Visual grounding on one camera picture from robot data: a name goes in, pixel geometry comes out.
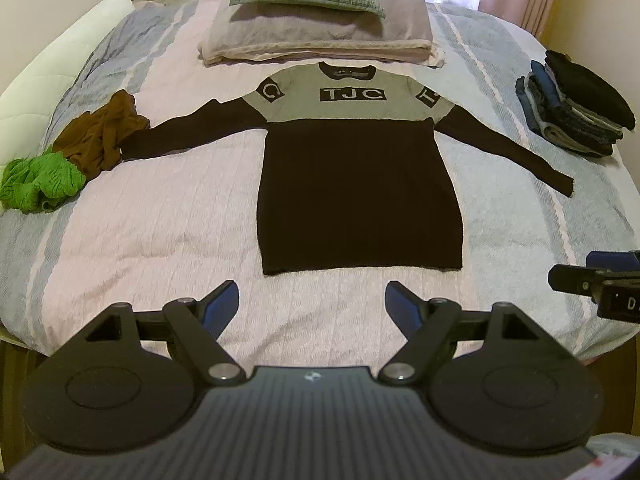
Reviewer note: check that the brown tights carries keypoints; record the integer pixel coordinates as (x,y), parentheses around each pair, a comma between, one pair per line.
(92,140)

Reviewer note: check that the white quilted headboard cushion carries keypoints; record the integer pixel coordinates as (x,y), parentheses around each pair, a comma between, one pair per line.
(28,103)

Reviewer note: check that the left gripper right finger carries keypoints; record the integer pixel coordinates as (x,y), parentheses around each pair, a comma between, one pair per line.
(427,326)

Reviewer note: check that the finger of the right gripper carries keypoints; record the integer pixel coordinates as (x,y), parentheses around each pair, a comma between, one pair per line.
(613,260)
(579,281)

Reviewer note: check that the stack of folded dark clothes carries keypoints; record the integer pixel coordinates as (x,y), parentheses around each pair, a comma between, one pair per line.
(560,121)

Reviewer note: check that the green knitted garment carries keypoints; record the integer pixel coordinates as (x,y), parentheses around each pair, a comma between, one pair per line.
(40,183)

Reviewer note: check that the black folded garment top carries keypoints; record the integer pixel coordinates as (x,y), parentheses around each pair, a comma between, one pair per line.
(588,90)

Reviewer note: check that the black and grey TJC sweater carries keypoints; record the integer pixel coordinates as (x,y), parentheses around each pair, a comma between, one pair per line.
(352,175)

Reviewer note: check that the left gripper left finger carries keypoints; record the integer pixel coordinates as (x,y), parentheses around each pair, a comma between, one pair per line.
(195,326)

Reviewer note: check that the folded beige blanket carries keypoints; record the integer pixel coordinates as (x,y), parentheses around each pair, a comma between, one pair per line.
(263,32)

